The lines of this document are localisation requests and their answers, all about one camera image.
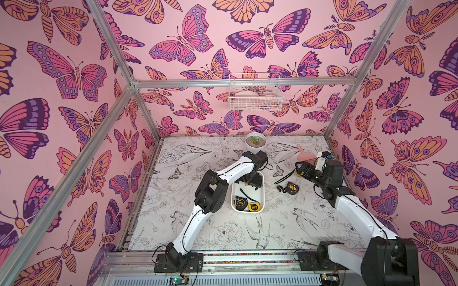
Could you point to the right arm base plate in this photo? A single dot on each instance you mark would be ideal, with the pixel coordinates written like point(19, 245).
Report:
point(317, 260)

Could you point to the white plant pot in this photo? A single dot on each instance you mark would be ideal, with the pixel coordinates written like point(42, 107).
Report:
point(255, 147)

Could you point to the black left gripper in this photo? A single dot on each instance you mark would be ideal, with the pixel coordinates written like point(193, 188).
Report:
point(257, 182)

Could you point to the aluminium cage frame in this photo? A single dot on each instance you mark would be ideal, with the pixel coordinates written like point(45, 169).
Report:
point(28, 243)

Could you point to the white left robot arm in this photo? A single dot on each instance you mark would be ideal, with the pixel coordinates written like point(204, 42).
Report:
point(210, 196)

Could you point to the black yellow tape measure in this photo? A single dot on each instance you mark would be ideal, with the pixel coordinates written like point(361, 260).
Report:
point(253, 205)
point(241, 203)

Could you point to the yellow tape measure with clip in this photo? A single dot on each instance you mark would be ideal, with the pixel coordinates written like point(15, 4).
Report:
point(294, 172)

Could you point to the yellow tape measure blue label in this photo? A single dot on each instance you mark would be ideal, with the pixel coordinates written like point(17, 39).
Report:
point(290, 188)

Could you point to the pink hand brush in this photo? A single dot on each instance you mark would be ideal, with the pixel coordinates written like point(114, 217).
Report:
point(305, 156)

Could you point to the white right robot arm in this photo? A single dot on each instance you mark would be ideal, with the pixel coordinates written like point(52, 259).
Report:
point(388, 260)

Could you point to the white storage box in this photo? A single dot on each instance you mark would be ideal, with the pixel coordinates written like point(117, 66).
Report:
point(257, 194)

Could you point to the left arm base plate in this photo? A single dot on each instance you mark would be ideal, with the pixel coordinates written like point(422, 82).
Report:
point(190, 263)

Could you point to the white wire wall basket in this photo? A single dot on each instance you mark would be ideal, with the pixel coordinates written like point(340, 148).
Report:
point(255, 94)

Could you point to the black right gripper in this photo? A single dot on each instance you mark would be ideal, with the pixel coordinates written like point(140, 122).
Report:
point(302, 170)

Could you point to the aluminium front rail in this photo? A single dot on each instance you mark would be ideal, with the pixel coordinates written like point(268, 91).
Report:
point(222, 268)

